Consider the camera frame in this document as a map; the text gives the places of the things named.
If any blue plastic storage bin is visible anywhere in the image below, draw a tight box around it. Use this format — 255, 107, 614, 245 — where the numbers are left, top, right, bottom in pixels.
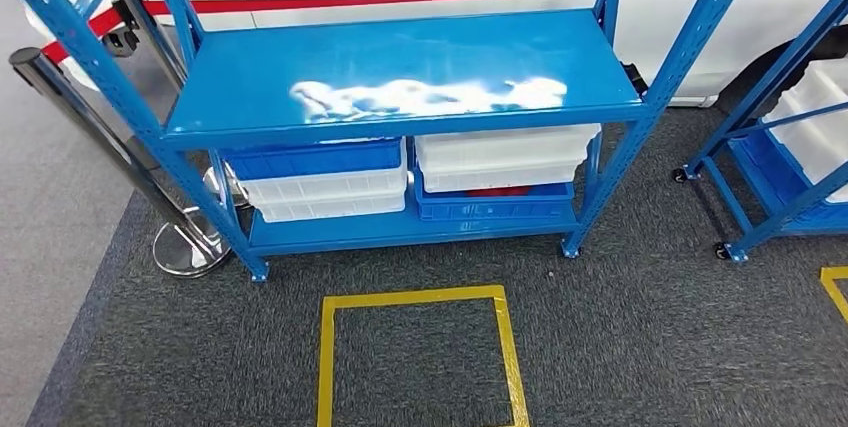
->
413, 168, 576, 224
223, 137, 405, 181
727, 127, 848, 234

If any red item in bin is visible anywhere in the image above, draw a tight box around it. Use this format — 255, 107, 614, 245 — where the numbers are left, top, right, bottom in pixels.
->
465, 186, 533, 199

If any white plastic storage bin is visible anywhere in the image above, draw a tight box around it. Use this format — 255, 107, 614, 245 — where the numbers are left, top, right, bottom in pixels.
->
237, 145, 410, 225
414, 123, 603, 195
761, 56, 848, 205

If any blue rack with fixed feet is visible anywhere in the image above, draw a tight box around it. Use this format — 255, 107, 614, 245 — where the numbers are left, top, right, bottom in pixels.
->
0, 0, 770, 284

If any red barrier belt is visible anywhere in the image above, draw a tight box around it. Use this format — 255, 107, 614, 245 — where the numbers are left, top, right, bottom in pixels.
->
40, 0, 848, 66

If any blue rack with caster wheels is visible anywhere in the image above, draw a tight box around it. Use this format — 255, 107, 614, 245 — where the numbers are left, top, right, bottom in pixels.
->
670, 0, 848, 264

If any yellow floor tape square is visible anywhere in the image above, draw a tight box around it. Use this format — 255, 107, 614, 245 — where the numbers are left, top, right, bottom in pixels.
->
819, 266, 848, 325

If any chrome stanchion post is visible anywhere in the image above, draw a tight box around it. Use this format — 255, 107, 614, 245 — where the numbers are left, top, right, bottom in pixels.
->
7, 46, 233, 280
112, 0, 253, 210

